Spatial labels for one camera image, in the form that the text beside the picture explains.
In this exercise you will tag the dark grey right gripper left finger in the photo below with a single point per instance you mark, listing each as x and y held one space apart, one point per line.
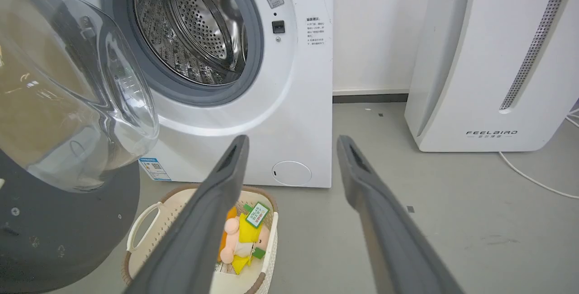
199 235

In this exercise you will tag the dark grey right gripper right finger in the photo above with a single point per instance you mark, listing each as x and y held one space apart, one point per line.
389 239

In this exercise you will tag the white front-load washing machine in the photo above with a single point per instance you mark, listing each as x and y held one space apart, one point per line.
294 104

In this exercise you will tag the round glass washing machine door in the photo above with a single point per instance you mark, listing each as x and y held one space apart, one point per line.
59 117

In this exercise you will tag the white plastic laundry basket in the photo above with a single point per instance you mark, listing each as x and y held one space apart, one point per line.
154 235

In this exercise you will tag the plush doll in yellow clothes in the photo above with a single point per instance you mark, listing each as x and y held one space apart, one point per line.
244 239

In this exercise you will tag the white air purifier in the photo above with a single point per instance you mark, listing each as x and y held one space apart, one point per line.
479 59

